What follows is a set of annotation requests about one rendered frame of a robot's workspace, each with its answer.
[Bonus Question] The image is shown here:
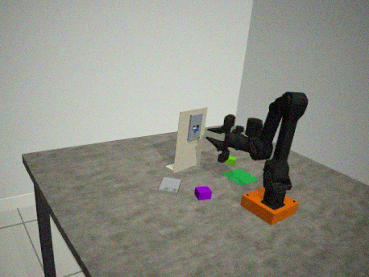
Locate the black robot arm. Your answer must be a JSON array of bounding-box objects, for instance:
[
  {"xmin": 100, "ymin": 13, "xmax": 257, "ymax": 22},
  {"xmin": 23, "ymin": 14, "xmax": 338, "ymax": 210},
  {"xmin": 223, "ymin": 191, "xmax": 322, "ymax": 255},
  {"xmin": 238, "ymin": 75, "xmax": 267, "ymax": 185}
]
[{"xmin": 241, "ymin": 92, "xmax": 309, "ymax": 210}]

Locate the small green block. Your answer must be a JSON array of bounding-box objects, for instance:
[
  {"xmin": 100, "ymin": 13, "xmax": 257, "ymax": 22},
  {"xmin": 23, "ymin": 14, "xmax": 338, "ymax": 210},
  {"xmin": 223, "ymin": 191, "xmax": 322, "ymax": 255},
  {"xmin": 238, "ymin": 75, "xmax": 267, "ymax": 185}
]
[{"xmin": 226, "ymin": 156, "xmax": 237, "ymax": 166}]

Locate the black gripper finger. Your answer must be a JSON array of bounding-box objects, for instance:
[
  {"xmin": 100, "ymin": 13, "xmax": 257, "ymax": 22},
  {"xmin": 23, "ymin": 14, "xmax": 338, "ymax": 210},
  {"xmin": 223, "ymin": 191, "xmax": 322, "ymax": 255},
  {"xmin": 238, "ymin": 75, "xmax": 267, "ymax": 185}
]
[
  {"xmin": 206, "ymin": 137, "xmax": 224, "ymax": 151},
  {"xmin": 207, "ymin": 125, "xmax": 224, "ymax": 134}
]

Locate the purple cube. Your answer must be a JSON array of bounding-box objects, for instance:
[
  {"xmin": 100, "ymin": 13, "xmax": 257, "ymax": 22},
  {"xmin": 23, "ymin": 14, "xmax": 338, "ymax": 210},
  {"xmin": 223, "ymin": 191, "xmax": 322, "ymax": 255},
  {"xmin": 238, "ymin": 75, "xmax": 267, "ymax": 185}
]
[{"xmin": 194, "ymin": 187, "xmax": 212, "ymax": 200}]

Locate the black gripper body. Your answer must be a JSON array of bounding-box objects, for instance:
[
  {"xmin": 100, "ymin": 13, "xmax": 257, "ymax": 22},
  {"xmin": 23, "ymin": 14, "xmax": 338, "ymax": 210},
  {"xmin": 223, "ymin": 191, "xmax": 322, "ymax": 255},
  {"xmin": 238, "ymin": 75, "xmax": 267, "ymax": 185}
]
[{"xmin": 218, "ymin": 114, "xmax": 245, "ymax": 163}]

